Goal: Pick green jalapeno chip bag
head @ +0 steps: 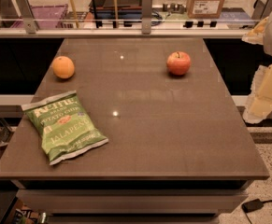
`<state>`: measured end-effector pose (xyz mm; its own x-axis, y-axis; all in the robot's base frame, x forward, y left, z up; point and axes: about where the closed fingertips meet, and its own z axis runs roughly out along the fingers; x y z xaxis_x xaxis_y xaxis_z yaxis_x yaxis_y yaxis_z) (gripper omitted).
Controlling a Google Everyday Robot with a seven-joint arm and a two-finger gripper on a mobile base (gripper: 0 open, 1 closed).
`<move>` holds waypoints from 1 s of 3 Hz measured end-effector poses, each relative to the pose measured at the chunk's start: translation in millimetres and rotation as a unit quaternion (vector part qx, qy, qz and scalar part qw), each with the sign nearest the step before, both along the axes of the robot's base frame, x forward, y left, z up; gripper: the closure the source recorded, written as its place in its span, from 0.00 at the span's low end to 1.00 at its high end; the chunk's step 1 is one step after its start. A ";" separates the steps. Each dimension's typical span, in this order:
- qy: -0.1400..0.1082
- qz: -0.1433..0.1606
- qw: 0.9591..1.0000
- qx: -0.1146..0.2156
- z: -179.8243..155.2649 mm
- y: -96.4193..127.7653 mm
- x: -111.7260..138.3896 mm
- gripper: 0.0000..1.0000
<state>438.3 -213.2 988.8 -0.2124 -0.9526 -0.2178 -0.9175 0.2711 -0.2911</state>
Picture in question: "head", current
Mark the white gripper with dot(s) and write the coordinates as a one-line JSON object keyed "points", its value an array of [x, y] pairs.
{"points": [[259, 104]]}

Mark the green jalapeno chip bag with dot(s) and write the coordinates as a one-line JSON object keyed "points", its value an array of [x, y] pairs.
{"points": [[65, 127]]}

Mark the red apple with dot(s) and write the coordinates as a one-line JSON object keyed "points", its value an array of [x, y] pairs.
{"points": [[178, 63]]}

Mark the cardboard box with label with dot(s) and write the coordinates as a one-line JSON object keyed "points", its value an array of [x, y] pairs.
{"points": [[204, 9]]}

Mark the brown table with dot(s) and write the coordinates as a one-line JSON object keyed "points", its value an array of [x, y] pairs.
{"points": [[177, 150]]}

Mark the black power adapter on floor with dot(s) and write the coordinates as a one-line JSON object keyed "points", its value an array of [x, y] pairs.
{"points": [[252, 205]]}

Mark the orange fruit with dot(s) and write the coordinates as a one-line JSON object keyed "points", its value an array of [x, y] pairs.
{"points": [[63, 67]]}

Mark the yellow pole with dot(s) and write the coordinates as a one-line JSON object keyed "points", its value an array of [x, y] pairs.
{"points": [[72, 3]]}

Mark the purple plastic crate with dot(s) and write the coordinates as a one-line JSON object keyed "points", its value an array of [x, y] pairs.
{"points": [[50, 17]]}

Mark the right metal railing bracket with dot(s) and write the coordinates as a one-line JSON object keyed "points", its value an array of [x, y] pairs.
{"points": [[262, 8]]}

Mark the metal railing bracket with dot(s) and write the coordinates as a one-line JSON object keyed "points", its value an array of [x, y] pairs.
{"points": [[262, 8], [146, 16], [27, 16]]}

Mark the middle metal railing bracket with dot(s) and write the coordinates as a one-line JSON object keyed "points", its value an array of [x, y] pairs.
{"points": [[146, 16]]}

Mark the left metal railing bracket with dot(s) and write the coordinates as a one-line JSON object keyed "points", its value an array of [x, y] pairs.
{"points": [[27, 16]]}

